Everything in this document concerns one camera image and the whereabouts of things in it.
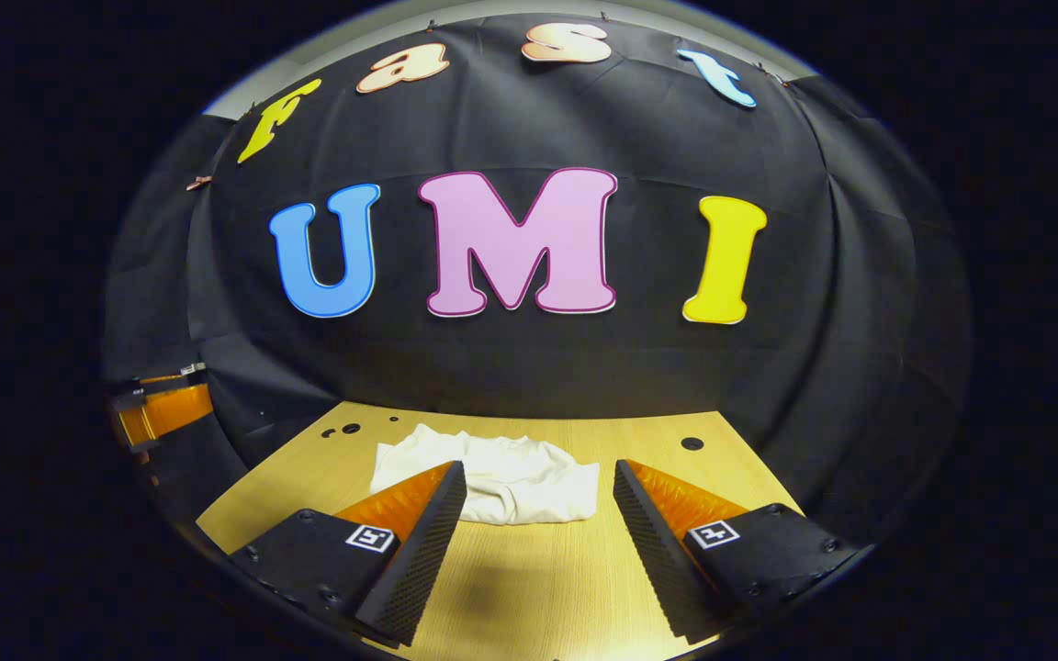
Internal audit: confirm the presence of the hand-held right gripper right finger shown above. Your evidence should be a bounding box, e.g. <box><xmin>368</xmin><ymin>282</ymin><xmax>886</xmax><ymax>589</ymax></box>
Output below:
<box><xmin>613</xmin><ymin>459</ymin><xmax>861</xmax><ymax>645</ymax></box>

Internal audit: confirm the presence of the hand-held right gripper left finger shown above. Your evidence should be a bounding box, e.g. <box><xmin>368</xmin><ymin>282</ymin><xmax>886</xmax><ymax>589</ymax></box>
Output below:
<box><xmin>228</xmin><ymin>461</ymin><xmax>467</xmax><ymax>648</ymax></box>

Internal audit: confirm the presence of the white sweatshirt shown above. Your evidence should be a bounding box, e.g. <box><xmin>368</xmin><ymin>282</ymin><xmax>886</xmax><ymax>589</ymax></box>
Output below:
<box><xmin>369</xmin><ymin>423</ymin><xmax>601</xmax><ymax>526</ymax></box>

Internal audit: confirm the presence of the black backdrop cloth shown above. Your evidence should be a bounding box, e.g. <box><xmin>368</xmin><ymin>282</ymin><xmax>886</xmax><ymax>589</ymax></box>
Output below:
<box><xmin>102</xmin><ymin>14</ymin><xmax>975</xmax><ymax>543</ymax></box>

